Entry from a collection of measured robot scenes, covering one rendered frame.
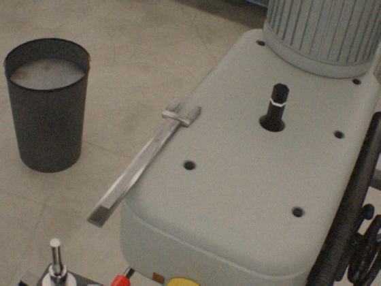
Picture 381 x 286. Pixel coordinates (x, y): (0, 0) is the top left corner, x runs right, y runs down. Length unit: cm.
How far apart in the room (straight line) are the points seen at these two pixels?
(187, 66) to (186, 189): 351
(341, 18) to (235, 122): 23
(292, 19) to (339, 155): 24
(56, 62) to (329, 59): 250
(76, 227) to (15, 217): 34
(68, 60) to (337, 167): 264
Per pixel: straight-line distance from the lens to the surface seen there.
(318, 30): 89
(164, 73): 409
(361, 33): 91
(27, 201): 320
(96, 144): 351
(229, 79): 87
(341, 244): 81
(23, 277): 178
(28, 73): 321
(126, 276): 83
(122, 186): 68
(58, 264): 142
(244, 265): 67
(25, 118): 308
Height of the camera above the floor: 239
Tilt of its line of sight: 42 degrees down
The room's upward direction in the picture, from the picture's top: 10 degrees clockwise
